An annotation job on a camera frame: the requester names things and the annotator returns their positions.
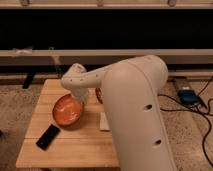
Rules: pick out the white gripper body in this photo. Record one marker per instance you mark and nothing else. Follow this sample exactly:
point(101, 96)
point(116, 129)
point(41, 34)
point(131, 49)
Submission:
point(80, 94)

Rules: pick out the orange ceramic bowl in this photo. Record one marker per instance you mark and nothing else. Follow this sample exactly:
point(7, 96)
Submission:
point(67, 110)

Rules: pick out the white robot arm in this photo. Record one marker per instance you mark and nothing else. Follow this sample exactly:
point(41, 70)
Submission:
point(129, 90)

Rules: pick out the red round object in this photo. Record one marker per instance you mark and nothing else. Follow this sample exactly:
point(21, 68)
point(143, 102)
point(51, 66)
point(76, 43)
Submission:
point(98, 95)

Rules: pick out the white rectangular block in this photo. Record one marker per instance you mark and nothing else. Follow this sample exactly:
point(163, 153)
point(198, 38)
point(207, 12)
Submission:
point(103, 122)

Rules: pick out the wooden table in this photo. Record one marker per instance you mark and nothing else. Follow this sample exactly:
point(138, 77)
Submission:
point(81, 145)

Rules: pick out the black smartphone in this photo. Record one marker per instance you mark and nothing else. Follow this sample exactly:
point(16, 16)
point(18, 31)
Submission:
point(47, 137)

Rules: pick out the blue power adapter box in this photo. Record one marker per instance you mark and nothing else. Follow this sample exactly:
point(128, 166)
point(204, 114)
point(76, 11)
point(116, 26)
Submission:
point(187, 97)

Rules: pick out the grey horizontal rail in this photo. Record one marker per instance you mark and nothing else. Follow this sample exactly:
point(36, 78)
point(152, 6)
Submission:
point(48, 57)

